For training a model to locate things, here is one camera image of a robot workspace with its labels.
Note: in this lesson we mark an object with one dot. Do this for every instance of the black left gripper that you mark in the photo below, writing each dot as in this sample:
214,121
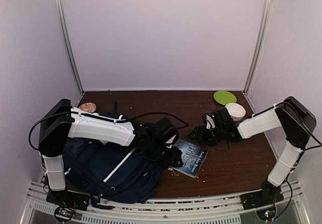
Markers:
171,160

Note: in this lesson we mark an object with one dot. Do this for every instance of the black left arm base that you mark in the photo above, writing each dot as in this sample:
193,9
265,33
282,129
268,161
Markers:
68,199

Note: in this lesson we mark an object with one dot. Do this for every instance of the aluminium frame post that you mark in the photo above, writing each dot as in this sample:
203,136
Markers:
68,46
259,46

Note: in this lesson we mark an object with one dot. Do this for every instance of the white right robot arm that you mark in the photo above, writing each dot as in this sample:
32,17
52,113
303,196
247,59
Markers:
289,118

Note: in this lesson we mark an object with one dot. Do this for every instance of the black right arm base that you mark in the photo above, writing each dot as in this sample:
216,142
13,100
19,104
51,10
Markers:
266,196

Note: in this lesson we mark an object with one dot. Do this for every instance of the aluminium frame post right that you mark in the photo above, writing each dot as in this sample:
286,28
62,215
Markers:
259,46

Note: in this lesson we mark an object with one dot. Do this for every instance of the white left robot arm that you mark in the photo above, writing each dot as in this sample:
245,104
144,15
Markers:
65,121

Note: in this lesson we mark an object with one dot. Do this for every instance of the dark Wuthering Heights book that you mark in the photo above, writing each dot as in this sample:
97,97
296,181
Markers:
193,157

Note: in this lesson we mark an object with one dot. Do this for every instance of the aluminium front rail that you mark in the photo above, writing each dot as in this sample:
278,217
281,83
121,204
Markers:
212,209

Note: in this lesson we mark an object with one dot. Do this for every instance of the green plate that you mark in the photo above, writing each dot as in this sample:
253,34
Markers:
224,97

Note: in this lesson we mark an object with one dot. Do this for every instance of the aluminium frame post left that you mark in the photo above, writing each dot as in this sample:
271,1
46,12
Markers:
68,46

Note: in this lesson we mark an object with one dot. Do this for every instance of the orange patterned bowl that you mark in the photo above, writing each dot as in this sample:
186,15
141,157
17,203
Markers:
88,107

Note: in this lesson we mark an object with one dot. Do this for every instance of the navy blue backpack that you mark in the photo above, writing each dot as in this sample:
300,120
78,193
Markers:
116,173

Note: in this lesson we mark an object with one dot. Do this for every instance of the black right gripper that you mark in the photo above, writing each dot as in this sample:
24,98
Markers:
200,135

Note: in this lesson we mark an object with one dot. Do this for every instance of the white bowl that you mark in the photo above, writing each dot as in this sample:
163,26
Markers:
236,111

